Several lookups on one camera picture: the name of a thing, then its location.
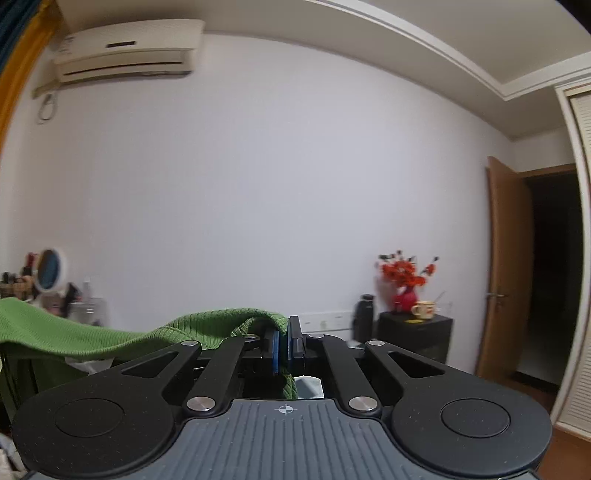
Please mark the blue curtain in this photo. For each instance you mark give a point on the blue curtain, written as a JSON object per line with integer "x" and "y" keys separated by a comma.
{"x": 15, "y": 15}

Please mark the brown wooden door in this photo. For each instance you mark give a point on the brown wooden door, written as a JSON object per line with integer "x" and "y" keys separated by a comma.
{"x": 508, "y": 296}

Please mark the green ribbed knit sweater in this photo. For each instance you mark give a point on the green ribbed knit sweater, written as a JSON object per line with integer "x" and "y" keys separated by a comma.
{"x": 35, "y": 344}

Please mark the yellow white mug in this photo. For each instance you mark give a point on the yellow white mug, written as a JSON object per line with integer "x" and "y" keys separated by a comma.
{"x": 424, "y": 310}

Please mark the white wardrobe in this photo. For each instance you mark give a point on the white wardrobe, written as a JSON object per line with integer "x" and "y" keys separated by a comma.
{"x": 571, "y": 412}

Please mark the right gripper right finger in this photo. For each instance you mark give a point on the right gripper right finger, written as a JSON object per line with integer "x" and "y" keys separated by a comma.
{"x": 331, "y": 360}

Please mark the red flower vase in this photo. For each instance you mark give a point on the red flower vase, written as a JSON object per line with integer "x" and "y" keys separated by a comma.
{"x": 404, "y": 277}

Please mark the white wall air conditioner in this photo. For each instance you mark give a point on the white wall air conditioner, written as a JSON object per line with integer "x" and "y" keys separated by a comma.
{"x": 151, "y": 47}

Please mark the round vanity mirror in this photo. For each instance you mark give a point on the round vanity mirror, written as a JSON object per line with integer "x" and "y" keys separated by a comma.
{"x": 50, "y": 271}

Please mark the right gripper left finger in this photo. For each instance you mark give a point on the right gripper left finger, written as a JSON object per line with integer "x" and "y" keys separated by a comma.
{"x": 242, "y": 367}

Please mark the black bedside cabinet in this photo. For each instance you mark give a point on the black bedside cabinet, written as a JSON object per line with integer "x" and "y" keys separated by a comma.
{"x": 429, "y": 338}

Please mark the white wall socket panel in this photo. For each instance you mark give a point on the white wall socket panel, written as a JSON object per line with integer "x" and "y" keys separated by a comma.
{"x": 326, "y": 321}

